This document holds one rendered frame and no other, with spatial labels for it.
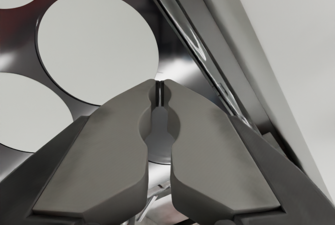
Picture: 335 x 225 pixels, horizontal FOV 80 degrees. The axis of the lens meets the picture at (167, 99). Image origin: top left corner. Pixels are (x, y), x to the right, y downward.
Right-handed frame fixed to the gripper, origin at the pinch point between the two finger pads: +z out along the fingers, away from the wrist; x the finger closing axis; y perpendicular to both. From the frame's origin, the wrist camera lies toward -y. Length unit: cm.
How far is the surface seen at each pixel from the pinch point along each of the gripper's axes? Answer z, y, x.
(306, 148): 0.1, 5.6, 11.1
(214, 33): 14.1, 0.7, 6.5
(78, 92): 6.1, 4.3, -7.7
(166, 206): 8.1, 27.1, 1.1
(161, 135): 6.2, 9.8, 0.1
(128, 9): 6.2, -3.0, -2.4
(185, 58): 6.1, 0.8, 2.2
